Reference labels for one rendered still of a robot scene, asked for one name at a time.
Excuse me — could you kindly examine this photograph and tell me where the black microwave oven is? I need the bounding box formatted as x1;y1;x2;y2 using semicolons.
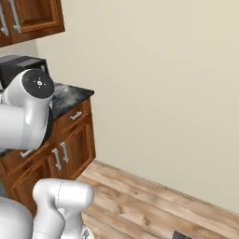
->
0;54;51;91

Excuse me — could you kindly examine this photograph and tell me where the silver wall cupboard handle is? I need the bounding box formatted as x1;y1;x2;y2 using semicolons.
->
8;0;22;34
0;0;10;36

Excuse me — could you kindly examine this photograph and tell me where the dark grey flat object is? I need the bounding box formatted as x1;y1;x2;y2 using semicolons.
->
172;230;194;239

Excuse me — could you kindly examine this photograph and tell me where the silver base cupboard handle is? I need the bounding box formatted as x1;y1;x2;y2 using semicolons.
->
59;141;70;164
50;148;63;172

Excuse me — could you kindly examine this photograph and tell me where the wooden wall cupboard door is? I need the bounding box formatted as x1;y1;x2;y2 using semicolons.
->
0;0;14;49
8;0;66;45

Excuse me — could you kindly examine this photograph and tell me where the wooden base cupboard door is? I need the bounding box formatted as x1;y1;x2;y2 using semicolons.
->
9;154;64;217
63;121;97;180

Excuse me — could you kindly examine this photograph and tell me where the silver drawer handle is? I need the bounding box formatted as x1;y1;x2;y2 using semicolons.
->
20;148;35;159
69;110;84;121

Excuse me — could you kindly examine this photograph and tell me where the wooden drawer front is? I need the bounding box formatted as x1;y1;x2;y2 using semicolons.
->
51;98;93;135
0;139;54;176

